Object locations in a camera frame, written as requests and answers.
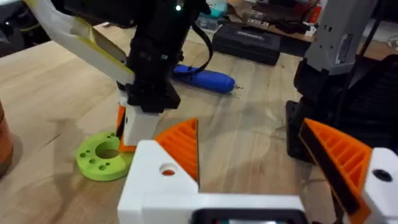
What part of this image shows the teal plastic box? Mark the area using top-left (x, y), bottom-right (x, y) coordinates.
top-left (197, 0), bottom-right (228, 32)

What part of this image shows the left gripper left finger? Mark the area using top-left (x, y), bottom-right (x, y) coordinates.
top-left (117, 118), bottom-right (200, 224)

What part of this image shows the blue electric screwdriver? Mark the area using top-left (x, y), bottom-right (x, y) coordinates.
top-left (172, 63), bottom-right (244, 95)

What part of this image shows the red tool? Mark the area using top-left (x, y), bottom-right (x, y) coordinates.
top-left (307, 0), bottom-right (325, 24)

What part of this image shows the black tool case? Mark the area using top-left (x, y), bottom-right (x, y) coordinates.
top-left (212, 24), bottom-right (282, 67)

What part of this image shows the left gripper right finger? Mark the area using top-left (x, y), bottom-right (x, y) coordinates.
top-left (298, 118), bottom-right (398, 224)

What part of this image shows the brown tub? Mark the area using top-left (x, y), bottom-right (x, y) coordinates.
top-left (0, 99), bottom-right (15, 179)

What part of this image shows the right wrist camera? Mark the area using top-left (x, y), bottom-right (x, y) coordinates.
top-left (136, 0), bottom-right (212, 27)

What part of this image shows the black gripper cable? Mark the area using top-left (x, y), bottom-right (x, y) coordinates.
top-left (186, 22), bottom-right (215, 75)

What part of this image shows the green disc with holes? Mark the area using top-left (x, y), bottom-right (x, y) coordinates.
top-left (75, 130), bottom-right (135, 182)

